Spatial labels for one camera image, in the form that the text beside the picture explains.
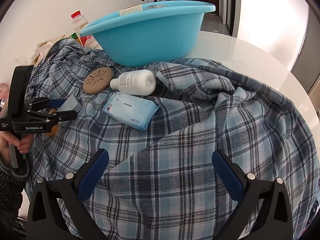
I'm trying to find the orange soap bar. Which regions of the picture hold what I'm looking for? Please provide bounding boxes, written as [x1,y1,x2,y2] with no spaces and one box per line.
[47,107,61,137]

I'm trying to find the blue tissue pack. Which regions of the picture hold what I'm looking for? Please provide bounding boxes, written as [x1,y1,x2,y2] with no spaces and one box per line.
[103,92,159,131]

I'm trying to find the white lotion bottle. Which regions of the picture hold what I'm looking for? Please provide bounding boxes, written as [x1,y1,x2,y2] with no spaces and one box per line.
[110,69,156,96]

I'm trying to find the left forearm striped sleeve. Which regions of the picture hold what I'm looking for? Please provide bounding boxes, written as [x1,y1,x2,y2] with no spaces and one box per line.
[0,152,32,218]

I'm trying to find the person's left hand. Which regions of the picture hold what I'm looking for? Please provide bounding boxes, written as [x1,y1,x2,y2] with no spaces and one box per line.
[0,131,34,166]

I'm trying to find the grey star box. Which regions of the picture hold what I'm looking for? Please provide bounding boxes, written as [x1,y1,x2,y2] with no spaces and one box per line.
[57,94,82,114]

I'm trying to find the pink round container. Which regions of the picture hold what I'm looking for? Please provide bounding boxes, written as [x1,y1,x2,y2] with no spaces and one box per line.
[0,83,10,101]

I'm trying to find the crumpled paper bags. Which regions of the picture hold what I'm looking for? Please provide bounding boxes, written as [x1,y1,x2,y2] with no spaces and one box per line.
[15,34,70,66]

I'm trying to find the tan round slotted disc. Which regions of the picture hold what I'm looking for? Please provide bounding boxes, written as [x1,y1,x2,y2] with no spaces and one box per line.
[83,67,114,95]

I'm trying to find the green yellow package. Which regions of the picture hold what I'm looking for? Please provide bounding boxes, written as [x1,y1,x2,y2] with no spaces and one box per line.
[70,33,82,44]

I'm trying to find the red cap milk bottle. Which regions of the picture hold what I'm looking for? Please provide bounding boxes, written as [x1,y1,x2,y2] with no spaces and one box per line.
[70,10,101,50]

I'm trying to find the blue plaid cloth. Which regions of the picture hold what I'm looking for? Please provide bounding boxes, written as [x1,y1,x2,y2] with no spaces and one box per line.
[25,39,319,239]

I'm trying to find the blue plastic basin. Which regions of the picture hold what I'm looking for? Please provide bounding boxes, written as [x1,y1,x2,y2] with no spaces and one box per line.
[80,0,216,67]

